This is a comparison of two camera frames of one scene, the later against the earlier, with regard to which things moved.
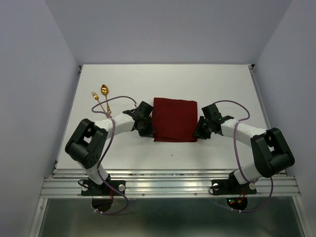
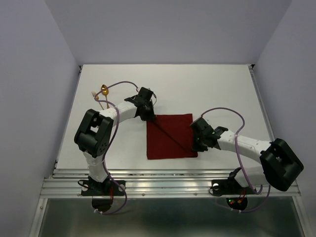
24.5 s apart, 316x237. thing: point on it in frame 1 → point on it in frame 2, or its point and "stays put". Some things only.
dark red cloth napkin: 174,120 → 170,136
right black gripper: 199,134 → 195,146
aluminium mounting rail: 164,183 stays put
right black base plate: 231,186 stays put
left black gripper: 148,133 → 150,116
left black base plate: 88,188 stays put
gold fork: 96,97 stays put
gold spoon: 105,91 stays put
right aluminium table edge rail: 261,100 stays put
